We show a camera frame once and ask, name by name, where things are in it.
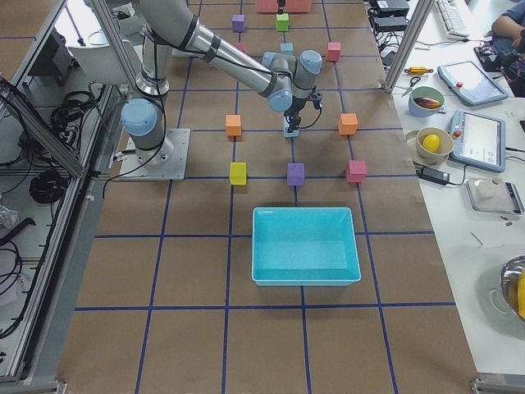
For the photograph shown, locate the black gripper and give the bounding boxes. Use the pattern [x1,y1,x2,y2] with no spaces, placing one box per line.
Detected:
[284,86,322,132]

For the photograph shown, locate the light blue foam block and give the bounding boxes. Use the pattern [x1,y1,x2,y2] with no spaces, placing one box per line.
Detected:
[280,42,294,56]

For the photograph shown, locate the purple foam block right side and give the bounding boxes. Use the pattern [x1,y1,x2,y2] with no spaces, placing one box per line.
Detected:
[287,163,305,186]

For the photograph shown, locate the purple foam block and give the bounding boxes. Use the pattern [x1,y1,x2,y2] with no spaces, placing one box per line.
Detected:
[231,14,246,33]
[287,163,305,186]

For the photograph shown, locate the orange foam block front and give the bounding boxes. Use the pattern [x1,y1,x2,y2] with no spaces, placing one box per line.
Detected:
[338,113,358,135]

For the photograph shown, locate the orange foam block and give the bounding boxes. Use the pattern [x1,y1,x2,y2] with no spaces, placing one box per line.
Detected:
[338,113,358,135]
[225,114,242,137]

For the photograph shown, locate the yellow foam block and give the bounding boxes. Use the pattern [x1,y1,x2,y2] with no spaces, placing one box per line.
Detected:
[229,162,247,186]

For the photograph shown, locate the red foam block corner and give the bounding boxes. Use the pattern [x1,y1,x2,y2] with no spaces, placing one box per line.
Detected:
[345,160,368,183]

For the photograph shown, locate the red foam block far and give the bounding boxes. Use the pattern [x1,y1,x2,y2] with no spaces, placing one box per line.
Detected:
[326,41,341,62]

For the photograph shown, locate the red foam block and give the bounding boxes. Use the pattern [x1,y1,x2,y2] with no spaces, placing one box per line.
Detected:
[235,43,247,53]
[326,41,341,62]

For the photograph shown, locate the green foam block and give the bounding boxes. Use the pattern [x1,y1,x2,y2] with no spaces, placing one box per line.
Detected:
[276,13,290,32]

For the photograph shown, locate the pink plastic tray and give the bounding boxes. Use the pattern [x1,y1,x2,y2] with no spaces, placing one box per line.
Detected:
[255,0,312,13]

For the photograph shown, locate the teal plastic tray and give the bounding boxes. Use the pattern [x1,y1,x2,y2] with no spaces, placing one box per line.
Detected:
[251,207,362,286]

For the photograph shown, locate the scissors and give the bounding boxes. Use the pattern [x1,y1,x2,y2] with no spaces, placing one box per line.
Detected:
[402,76,421,97]

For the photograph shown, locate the green bowl with fruit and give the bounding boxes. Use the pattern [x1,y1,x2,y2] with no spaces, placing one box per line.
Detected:
[408,86,445,117]

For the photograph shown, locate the beige bowl with lemon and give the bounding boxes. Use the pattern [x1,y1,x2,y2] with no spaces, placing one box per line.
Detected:
[415,127,454,165]

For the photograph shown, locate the black power adapter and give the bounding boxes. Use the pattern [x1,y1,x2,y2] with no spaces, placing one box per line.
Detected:
[416,166,450,186]

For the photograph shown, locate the blue teach pendant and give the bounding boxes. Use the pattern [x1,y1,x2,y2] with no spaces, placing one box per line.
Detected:
[437,61,508,106]
[449,110,506,173]

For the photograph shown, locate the digital kitchen scale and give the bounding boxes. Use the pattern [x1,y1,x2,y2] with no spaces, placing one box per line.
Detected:
[465,178,524,214]

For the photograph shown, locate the metal bowl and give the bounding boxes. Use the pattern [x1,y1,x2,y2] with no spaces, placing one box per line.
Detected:
[500,255,524,322]

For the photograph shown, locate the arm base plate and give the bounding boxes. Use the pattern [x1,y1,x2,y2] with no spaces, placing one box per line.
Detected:
[119,128,191,181]

